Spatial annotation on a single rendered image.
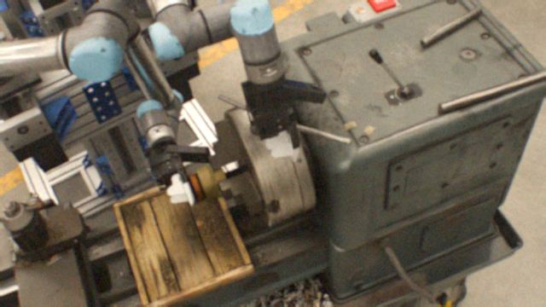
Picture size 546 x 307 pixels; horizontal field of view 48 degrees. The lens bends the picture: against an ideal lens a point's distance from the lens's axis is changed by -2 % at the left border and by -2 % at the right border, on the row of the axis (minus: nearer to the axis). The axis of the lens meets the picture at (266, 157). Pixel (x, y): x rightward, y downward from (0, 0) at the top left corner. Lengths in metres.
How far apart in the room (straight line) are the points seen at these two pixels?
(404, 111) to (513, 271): 1.39
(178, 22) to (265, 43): 0.18
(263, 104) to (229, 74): 2.13
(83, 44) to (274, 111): 0.52
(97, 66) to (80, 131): 0.62
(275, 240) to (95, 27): 0.74
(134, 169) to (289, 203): 1.20
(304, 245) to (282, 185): 0.29
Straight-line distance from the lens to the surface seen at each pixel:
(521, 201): 2.92
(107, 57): 1.52
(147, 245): 1.77
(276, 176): 1.46
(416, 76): 1.56
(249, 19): 1.14
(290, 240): 1.73
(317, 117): 1.48
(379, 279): 2.01
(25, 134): 1.90
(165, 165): 1.63
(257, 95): 1.22
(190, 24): 1.23
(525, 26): 3.69
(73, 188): 2.85
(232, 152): 1.57
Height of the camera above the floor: 2.37
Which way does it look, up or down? 53 degrees down
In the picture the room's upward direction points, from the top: 9 degrees counter-clockwise
